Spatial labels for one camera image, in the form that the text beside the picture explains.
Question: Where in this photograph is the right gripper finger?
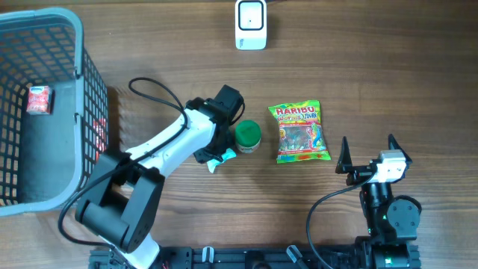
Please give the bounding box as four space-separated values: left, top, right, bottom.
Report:
335 137 353 173
388 134 412 164

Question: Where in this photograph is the green lid jar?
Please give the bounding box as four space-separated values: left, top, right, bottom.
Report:
235 120 261 153

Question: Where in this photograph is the teal wet wipes pack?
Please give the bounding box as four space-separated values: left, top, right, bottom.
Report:
207 148 237 173

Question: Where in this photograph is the Haribo gummy candy bag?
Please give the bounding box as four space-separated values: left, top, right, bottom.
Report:
268 100 331 164

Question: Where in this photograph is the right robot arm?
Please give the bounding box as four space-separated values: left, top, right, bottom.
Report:
335 134 422 269

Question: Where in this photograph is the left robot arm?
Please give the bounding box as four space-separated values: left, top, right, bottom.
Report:
75 85 245 268

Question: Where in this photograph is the white barcode scanner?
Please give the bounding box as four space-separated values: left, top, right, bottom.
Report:
235 0 267 50

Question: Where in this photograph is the red tissue pack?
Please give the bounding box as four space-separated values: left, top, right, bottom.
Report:
26 86 53 115

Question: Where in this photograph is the grey plastic shopping basket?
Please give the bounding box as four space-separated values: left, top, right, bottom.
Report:
1 7 109 216

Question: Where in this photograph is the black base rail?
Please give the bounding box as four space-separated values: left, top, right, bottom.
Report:
88 244 422 269

